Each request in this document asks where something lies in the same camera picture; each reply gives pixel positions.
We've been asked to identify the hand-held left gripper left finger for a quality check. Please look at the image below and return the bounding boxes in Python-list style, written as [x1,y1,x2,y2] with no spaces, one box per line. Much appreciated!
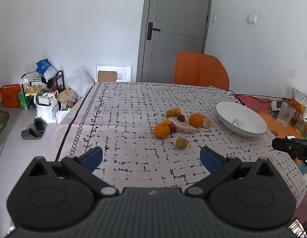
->
[26,146,120,199]

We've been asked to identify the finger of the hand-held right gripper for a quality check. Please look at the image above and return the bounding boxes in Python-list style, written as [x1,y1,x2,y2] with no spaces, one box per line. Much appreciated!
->
[272,138,290,152]

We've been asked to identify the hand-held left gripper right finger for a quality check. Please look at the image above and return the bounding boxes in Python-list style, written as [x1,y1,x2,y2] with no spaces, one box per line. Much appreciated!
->
[185,146,280,200]

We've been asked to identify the long peeled pomelo segment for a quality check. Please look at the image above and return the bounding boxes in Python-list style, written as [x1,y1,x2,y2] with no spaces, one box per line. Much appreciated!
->
[168,116,197,134]

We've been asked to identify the large orange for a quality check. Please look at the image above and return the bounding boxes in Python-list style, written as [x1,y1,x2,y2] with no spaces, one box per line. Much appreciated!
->
[188,113,205,128]
[154,124,171,139]

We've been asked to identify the white bowl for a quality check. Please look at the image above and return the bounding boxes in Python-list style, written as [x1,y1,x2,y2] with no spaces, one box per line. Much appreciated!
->
[215,101,268,137]

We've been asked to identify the ribbed clear glass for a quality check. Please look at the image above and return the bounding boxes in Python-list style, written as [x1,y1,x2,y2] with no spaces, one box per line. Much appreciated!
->
[277,102,295,127]

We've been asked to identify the red orange paw print mat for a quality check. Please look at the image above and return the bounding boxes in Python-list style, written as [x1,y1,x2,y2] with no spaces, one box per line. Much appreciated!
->
[230,93,307,139]

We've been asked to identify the white green packet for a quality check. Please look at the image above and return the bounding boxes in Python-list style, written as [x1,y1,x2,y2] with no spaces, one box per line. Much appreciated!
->
[291,87,307,105]

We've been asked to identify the grey slipper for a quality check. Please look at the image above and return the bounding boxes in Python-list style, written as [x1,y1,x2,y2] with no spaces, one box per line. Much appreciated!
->
[34,118,45,132]
[21,128,42,140]

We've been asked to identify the white plastic bag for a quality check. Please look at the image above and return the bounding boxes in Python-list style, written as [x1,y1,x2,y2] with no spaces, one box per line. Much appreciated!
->
[34,90,60,124]

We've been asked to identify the brown paper bag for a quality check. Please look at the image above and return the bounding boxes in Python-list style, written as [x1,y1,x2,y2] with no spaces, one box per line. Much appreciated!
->
[58,87,79,109]

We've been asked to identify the clear plastic bag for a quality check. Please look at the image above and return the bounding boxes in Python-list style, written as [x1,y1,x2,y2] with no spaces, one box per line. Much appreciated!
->
[68,71,94,97]

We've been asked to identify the smartphone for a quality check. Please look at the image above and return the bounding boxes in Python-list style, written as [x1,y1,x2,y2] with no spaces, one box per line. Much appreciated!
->
[288,217,305,236]

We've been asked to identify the brown cardboard piece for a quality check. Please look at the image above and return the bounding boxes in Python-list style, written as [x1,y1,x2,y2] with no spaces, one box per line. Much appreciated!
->
[98,71,118,82]

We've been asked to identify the black shoe rack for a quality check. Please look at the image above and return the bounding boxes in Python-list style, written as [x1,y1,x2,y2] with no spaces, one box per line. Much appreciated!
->
[21,70,65,97]

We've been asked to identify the orange chair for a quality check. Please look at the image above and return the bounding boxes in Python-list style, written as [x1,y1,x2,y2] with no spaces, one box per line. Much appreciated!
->
[173,51,230,90]

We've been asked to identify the green box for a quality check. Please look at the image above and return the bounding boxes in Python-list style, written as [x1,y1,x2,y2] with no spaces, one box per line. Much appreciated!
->
[18,92,30,110]

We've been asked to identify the yellow slippers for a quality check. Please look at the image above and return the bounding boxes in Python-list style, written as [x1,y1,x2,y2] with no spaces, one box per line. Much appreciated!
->
[26,84,46,96]

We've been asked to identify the white framed board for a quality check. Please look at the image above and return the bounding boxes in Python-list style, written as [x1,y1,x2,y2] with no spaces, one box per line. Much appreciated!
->
[95,65,132,83]

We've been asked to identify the green floor mat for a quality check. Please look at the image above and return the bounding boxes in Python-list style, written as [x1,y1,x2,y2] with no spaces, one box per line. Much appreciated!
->
[0,110,10,137]

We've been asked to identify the blue white bag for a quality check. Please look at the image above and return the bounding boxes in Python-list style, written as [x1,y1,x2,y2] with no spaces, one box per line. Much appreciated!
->
[36,59,56,80]

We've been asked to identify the orange box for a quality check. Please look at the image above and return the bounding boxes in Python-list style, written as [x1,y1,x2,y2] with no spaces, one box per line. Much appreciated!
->
[0,84,21,108]

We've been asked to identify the grey door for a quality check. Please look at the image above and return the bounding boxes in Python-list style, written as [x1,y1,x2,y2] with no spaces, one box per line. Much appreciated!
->
[137,0,214,83]

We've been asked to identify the red wire bundle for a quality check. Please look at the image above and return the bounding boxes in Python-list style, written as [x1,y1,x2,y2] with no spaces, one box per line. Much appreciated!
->
[283,98,305,109]

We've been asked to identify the black cable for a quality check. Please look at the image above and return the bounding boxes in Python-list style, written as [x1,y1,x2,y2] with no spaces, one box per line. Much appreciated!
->
[225,89,285,107]

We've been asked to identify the black door handle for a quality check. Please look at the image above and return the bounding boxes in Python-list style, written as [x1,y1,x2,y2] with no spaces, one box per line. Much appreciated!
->
[146,22,161,41]

